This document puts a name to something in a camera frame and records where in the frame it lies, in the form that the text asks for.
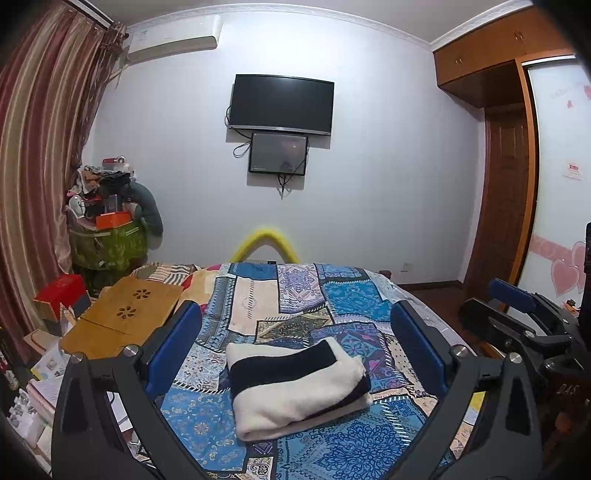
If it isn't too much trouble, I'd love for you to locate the red box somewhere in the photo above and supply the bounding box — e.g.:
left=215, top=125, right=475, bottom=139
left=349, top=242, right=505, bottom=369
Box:
left=33, top=274, right=91, bottom=322

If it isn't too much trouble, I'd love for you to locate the striped red curtain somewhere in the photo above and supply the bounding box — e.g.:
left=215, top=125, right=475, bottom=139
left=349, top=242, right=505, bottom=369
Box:
left=1, top=1, right=126, bottom=362

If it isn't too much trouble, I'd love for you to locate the white paper stack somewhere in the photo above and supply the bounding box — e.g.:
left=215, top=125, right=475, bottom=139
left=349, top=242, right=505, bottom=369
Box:
left=8, top=343, right=69, bottom=470

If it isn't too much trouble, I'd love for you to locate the white sliding wardrobe door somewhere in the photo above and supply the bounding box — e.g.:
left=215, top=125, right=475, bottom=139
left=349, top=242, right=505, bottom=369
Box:
left=519, top=55, right=590, bottom=306

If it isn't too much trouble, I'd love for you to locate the wooden lap desk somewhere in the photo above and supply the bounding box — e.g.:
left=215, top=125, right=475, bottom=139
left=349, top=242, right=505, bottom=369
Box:
left=59, top=276, right=182, bottom=360

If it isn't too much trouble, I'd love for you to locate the green fabric storage bin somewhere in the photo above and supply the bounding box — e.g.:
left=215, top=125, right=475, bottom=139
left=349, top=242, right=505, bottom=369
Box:
left=69, top=221, right=147, bottom=271

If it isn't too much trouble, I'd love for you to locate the yellow foam tube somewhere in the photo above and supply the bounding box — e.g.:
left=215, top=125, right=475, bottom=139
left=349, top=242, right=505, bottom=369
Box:
left=230, top=227, right=301, bottom=264

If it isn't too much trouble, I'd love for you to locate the wooden overhead cabinet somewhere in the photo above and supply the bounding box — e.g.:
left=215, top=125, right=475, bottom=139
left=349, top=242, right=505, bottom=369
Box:
left=434, top=7, right=573, bottom=109

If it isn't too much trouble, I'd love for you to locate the small framed wall monitor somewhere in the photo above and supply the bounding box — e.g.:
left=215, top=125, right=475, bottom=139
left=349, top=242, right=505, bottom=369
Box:
left=249, top=132, right=308, bottom=176

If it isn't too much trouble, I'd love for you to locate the brown wooden door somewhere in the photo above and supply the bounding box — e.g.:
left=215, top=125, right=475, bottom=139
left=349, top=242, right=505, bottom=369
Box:
left=464, top=104, right=529, bottom=300

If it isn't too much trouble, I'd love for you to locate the blue patchwork bedspread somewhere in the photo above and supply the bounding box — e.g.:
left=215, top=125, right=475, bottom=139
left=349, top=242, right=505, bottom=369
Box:
left=161, top=263, right=460, bottom=479

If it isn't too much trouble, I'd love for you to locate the orange box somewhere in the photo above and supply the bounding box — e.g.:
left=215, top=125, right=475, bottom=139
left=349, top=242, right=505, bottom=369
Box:
left=95, top=211, right=132, bottom=231

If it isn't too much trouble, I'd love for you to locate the black and white striped sweater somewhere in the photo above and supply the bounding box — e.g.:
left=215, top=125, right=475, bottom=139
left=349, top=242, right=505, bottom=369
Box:
left=225, top=337, right=373, bottom=442

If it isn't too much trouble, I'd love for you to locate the white air conditioner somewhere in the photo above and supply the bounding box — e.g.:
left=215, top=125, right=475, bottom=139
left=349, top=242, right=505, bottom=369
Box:
left=126, top=14, right=223, bottom=66

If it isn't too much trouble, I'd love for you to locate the black wall television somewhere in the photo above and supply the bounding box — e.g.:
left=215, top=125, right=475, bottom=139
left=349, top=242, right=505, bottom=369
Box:
left=228, top=74, right=335, bottom=136

